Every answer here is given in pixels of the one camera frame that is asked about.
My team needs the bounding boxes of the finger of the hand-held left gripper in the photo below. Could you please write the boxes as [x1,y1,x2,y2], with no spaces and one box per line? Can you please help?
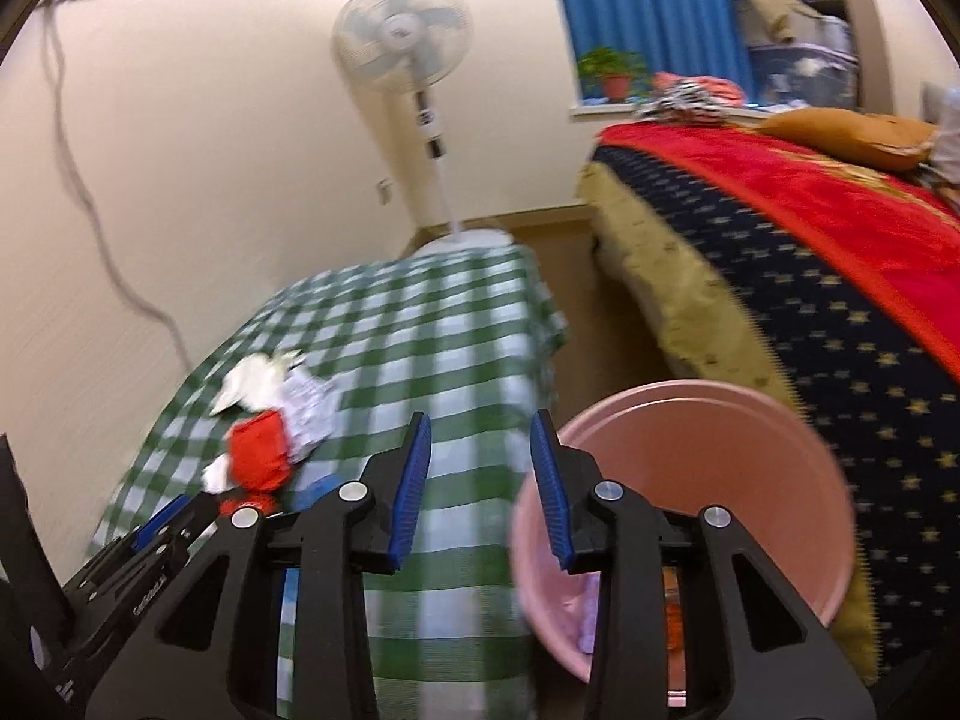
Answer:
[131,493,194,554]
[150,497,227,567]

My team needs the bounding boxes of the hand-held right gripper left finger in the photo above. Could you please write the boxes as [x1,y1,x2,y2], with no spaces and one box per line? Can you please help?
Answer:
[84,411,434,720]

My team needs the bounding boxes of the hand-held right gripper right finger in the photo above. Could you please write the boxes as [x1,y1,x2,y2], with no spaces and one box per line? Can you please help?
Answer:
[529,409,878,720]

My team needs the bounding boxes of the red plastic wrapper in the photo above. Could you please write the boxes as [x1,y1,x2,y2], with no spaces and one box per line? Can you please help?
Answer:
[225,409,293,511]

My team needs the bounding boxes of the pink plastic bin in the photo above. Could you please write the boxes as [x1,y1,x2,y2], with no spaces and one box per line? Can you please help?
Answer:
[510,381,856,710]

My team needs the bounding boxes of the blue plastic bag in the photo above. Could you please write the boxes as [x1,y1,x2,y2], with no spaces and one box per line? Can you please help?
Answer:
[289,476,353,515]

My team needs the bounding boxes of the white crumpled tissue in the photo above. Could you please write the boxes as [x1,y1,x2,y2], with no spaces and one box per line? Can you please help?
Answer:
[208,351,305,417]

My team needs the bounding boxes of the green checked tablecloth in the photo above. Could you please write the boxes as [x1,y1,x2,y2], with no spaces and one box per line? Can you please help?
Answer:
[86,244,571,720]

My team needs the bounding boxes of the yellow bed sheet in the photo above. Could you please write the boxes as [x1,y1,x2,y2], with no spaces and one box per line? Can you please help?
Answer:
[577,161,878,680]

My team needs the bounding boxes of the navy star-print blanket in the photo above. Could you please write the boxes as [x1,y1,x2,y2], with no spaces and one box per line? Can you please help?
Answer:
[585,144,960,661]

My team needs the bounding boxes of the red blanket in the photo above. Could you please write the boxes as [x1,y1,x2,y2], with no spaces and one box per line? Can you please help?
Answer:
[596,122,960,406]

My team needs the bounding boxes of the potted green plant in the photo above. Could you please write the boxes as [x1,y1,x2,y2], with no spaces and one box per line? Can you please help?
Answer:
[576,47,652,104]

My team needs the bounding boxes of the striped folded clothes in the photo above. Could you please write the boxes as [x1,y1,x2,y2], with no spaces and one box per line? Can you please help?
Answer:
[651,71,747,106]

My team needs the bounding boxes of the white standing fan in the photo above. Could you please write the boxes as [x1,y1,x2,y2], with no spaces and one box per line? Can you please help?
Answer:
[332,0,518,250]

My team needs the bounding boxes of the brown pillow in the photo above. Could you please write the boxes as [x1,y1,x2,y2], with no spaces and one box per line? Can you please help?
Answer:
[757,106,938,172]

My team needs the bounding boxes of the clear storage box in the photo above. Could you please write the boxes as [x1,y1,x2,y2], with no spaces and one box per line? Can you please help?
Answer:
[750,41,860,110]

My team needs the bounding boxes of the blue curtain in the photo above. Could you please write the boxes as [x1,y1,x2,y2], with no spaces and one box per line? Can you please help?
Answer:
[544,0,796,102]

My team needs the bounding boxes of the grey container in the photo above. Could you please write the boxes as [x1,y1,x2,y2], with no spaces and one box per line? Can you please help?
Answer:
[795,15,856,57]

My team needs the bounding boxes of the beige jacket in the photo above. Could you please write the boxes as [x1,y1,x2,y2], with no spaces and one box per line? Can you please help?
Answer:
[731,0,811,46]

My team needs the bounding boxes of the plaid pillow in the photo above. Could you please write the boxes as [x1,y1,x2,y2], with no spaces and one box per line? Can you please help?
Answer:
[919,82,960,196]

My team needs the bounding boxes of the white wall cable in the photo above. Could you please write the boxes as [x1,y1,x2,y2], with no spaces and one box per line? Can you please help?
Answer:
[41,0,192,376]

